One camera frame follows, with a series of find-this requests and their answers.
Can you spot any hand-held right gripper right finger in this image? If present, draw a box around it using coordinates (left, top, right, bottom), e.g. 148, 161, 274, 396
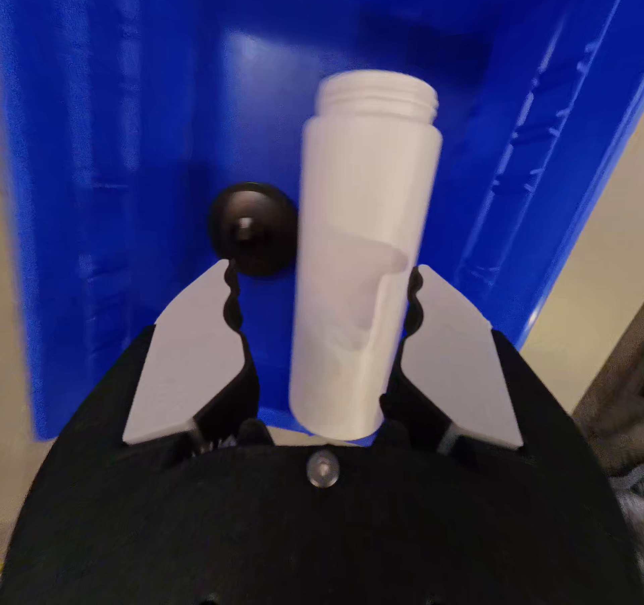
380, 264, 524, 457

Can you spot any black bottle lid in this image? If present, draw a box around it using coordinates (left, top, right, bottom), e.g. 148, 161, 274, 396
208, 182, 299, 279

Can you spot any blue plastic bin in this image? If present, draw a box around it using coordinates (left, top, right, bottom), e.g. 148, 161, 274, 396
0, 0, 644, 442

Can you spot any white plastic bottle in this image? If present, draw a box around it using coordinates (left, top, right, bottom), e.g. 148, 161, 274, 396
288, 69, 443, 441

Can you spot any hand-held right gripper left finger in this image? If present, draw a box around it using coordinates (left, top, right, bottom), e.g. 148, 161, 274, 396
122, 259, 261, 452

